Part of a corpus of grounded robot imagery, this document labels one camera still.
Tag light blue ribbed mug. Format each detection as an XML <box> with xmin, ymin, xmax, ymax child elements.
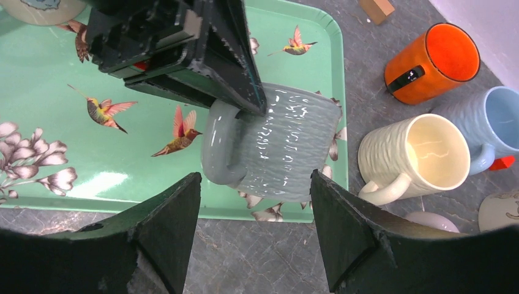
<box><xmin>431</xmin><ymin>86</ymin><xmax>518</xmax><ymax>176</ymax></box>

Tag small red cube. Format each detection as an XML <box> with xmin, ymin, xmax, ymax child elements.
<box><xmin>489</xmin><ymin>156</ymin><xmax>516</xmax><ymax>171</ymax></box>

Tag brown wooden block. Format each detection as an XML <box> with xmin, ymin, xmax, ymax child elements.
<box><xmin>359</xmin><ymin>0</ymin><xmax>395</xmax><ymax>25</ymax></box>

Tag mauve mug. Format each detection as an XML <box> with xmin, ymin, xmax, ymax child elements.
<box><xmin>405</xmin><ymin>211</ymin><xmax>460</xmax><ymax>233</ymax></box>

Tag orange mug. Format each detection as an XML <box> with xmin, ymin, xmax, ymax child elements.
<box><xmin>384</xmin><ymin>23</ymin><xmax>481</xmax><ymax>105</ymax></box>

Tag blue tan small mug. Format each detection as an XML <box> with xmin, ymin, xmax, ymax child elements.
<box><xmin>1</xmin><ymin>0</ymin><xmax>86</xmax><ymax>26</ymax></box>

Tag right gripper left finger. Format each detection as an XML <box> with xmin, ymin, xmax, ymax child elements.
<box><xmin>1</xmin><ymin>172</ymin><xmax>201</xmax><ymax>293</ymax></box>

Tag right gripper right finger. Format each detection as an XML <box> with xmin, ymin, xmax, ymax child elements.
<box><xmin>310</xmin><ymin>170</ymin><xmax>518</xmax><ymax>293</ymax></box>

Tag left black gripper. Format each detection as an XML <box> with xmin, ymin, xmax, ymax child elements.
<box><xmin>86</xmin><ymin>1</ymin><xmax>267</xmax><ymax>116</ymax></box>

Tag floral cream mug green inside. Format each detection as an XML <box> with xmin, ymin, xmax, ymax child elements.
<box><xmin>478</xmin><ymin>189</ymin><xmax>518</xmax><ymax>232</ymax></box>

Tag green floral tray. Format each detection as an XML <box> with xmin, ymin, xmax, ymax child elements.
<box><xmin>1</xmin><ymin>1</ymin><xmax>346</xmax><ymax>213</ymax></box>

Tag grey mug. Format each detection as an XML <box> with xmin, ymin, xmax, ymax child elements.
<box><xmin>201</xmin><ymin>83</ymin><xmax>342</xmax><ymax>202</ymax></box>

